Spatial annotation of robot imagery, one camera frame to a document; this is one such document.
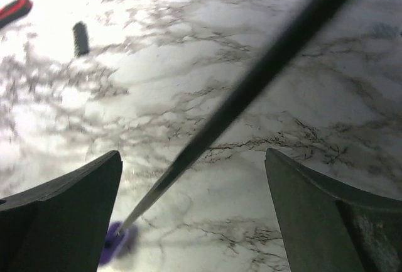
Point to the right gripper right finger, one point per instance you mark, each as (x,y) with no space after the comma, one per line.
(327,225)

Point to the red black utility knife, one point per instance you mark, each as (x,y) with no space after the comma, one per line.
(14,11)

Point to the purple folding umbrella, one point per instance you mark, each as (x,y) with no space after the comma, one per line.
(308,21)

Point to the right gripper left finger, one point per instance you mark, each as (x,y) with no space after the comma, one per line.
(61,225)

